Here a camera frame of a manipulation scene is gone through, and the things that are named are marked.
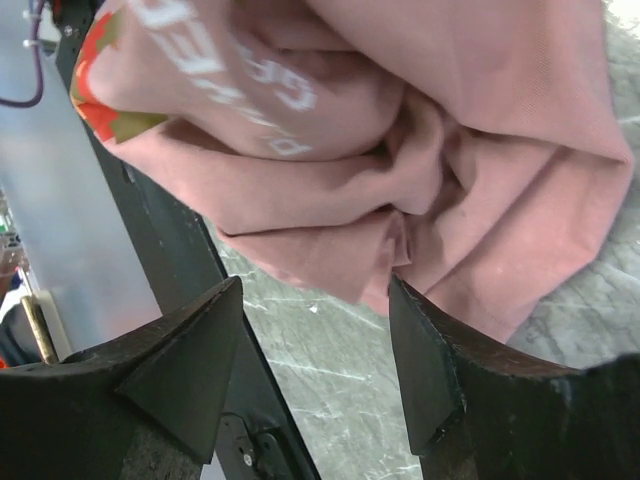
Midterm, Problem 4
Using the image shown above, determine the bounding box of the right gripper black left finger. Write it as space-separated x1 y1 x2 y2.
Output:
1 277 243 479

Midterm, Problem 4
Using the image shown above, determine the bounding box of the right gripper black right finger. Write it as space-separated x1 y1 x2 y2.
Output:
389 279 639 479

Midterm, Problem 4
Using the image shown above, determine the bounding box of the pink printed t shirt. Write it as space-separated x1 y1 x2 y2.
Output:
70 1 633 341

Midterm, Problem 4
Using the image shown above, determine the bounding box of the aluminium frame rail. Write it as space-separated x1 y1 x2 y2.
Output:
1 1 168 359

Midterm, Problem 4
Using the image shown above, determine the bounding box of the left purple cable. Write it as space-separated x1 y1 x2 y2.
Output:
0 0 49 109

